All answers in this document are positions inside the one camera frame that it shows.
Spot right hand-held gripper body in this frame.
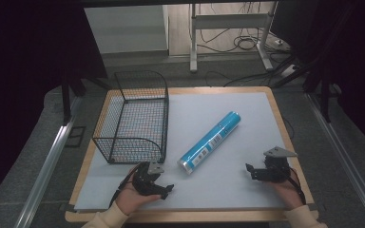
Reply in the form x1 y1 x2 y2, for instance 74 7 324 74
256 145 298 183

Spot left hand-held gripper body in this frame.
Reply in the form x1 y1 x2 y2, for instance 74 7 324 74
131 161 165 196

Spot person's left hand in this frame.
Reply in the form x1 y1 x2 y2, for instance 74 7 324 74
115 175 163 217

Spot person's right hand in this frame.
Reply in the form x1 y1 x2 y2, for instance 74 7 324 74
270 172 304 211

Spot blue cylindrical roll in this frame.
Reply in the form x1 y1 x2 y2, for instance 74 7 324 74
177 110 242 176

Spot black metal stand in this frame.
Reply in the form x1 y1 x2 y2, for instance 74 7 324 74
303 70 343 124
60 73 112 125

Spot white power strip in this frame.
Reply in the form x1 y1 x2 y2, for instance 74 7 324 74
279 64 299 79

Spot dark curtain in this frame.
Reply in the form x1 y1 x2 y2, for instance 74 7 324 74
0 0 108 213
293 0 365 158

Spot white cabinet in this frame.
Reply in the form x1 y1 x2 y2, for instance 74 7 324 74
83 4 170 55

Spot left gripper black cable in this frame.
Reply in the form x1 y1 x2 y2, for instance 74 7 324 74
108 166 141 209

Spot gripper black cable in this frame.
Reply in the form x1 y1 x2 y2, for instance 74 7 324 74
285 166 307 206
108 166 141 209

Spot white board with wooden frame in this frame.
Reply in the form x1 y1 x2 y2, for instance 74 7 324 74
73 91 288 213

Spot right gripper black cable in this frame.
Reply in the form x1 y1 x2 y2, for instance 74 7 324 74
285 166 307 206

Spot black wire mesh basket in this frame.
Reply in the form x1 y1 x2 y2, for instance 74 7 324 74
91 69 170 165

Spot silver metal rail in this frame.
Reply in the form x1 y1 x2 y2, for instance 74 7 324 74
305 92 365 228
13 118 76 228

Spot black floor cables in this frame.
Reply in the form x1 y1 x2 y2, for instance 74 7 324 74
188 2 296 88

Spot white metal desk frame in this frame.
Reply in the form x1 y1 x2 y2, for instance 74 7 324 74
188 2 279 74

